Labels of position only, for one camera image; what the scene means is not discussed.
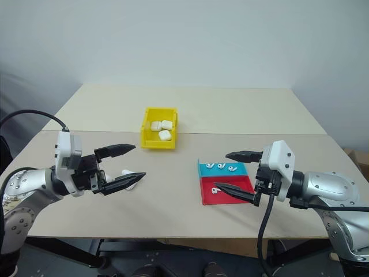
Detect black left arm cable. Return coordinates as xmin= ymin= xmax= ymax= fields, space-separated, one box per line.
xmin=0 ymin=110 xmax=70 ymax=133

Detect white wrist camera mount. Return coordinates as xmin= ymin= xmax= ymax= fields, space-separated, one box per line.
xmin=54 ymin=130 xmax=85 ymax=198
xmin=260 ymin=140 xmax=296 ymax=203

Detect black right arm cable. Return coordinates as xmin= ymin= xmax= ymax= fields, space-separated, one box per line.
xmin=257 ymin=172 xmax=369 ymax=277

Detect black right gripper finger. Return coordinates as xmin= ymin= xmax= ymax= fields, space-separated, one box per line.
xmin=225 ymin=150 xmax=264 ymax=165
xmin=213 ymin=182 xmax=259 ymax=207

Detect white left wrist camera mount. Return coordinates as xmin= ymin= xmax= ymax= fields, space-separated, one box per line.
xmin=54 ymin=130 xmax=85 ymax=198

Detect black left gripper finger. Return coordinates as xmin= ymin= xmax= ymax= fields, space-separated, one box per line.
xmin=97 ymin=172 xmax=147 ymax=197
xmin=93 ymin=143 xmax=137 ymax=160

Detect yellow plastic bin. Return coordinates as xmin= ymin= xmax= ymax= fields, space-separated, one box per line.
xmin=140 ymin=107 xmax=179 ymax=151

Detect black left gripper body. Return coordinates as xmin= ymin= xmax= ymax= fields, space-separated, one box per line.
xmin=70 ymin=154 xmax=107 ymax=196

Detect dark rounded shape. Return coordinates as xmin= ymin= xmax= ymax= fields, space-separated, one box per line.
xmin=133 ymin=265 xmax=162 ymax=277
xmin=202 ymin=262 xmax=228 ymax=277

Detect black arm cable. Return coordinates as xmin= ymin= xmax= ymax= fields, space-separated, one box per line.
xmin=0 ymin=110 xmax=70 ymax=133
xmin=257 ymin=172 xmax=369 ymax=277

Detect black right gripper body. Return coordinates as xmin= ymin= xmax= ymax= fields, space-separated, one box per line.
xmin=254 ymin=160 xmax=282 ymax=207

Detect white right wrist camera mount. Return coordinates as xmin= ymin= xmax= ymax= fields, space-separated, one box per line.
xmin=260 ymin=140 xmax=296 ymax=203

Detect red plastic tray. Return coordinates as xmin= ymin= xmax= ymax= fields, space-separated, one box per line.
xmin=199 ymin=174 xmax=256 ymax=206

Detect blue plastic tray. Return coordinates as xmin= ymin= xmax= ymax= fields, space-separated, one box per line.
xmin=197 ymin=158 xmax=250 ymax=177

